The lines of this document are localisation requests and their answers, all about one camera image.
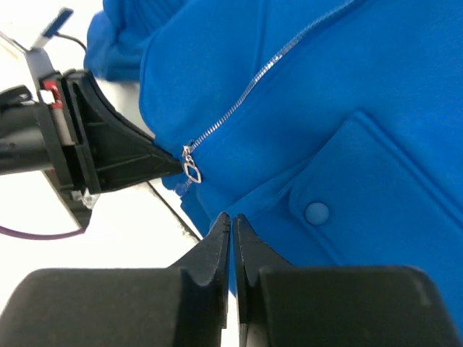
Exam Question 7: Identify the blue zip-up jacket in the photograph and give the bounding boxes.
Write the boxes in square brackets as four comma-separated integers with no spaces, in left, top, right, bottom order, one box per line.
[84,1,462,327]

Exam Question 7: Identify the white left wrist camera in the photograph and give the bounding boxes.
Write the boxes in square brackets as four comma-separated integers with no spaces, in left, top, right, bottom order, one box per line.
[29,7,74,51]

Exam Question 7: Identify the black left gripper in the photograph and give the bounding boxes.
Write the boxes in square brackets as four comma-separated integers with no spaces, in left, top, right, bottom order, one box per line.
[36,70,182,194]

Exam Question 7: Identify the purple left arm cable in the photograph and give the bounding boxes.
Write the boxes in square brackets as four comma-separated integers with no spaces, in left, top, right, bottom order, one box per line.
[0,223,88,241]

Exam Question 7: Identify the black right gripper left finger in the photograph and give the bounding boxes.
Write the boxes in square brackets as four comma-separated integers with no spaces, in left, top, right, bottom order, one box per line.
[1,214,230,347]

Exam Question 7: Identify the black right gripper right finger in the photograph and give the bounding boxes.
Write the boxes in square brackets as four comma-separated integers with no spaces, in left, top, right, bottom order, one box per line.
[233,215,462,347]

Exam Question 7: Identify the silver zipper pull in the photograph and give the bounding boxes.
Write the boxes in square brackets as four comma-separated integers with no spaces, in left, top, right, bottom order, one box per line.
[182,145,202,184]

